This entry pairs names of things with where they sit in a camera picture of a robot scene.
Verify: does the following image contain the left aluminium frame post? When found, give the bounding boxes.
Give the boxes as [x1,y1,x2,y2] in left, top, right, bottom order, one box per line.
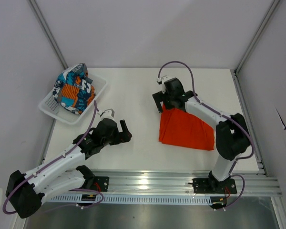
[27,0,68,69]

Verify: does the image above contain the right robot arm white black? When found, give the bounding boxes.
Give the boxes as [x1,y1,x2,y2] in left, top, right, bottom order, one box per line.
[153,76,250,193]

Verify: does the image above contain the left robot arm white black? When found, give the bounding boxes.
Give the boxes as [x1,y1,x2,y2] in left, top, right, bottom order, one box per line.
[3,118,132,219]

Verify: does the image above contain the right aluminium side rail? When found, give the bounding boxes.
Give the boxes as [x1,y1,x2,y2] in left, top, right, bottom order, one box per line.
[230,70,268,177]

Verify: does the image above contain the aluminium rail beam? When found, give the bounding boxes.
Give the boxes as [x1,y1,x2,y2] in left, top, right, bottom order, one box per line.
[92,169,282,197]

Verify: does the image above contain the left aluminium side rail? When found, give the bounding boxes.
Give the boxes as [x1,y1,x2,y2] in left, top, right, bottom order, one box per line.
[38,119,56,165]

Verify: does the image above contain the purple cable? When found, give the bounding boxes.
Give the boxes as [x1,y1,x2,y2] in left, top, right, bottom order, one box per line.
[156,61,255,212]
[2,100,104,213]

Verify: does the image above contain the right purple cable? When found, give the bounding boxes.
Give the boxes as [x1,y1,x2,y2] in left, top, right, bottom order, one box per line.
[156,61,255,212]

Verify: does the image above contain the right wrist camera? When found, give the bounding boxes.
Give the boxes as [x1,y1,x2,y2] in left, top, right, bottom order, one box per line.
[156,75,171,85]

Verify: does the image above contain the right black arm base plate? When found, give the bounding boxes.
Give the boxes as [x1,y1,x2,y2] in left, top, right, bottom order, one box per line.
[188,178,237,194]

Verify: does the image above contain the colourful patterned shorts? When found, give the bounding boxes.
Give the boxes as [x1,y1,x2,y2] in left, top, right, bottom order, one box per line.
[52,63,96,115]

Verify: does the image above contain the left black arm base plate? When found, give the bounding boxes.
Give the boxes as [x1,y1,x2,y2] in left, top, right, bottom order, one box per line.
[91,176,109,192]

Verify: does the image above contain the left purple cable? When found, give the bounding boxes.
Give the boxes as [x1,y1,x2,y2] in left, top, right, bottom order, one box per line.
[2,100,104,213]

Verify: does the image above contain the slotted white cable duct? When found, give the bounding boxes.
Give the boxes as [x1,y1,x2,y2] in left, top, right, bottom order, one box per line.
[49,193,212,206]

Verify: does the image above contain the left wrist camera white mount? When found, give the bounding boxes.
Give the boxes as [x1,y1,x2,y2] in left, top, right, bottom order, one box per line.
[97,109,115,120]

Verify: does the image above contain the aluminium frame post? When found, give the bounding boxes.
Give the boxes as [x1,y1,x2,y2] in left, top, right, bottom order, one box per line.
[27,0,68,69]
[234,0,282,76]

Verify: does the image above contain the right aluminium frame post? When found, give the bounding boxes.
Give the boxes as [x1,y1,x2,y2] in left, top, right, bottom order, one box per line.
[234,0,282,76]

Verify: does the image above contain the orange shorts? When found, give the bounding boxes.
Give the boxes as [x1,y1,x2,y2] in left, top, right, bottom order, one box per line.
[159,105,215,151]

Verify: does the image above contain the white plastic basket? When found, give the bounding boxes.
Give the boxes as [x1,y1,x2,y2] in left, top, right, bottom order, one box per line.
[39,73,108,125]

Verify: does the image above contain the aluminium side rail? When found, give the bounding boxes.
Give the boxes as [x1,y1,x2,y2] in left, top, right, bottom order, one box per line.
[230,70,268,177]
[38,119,56,165]

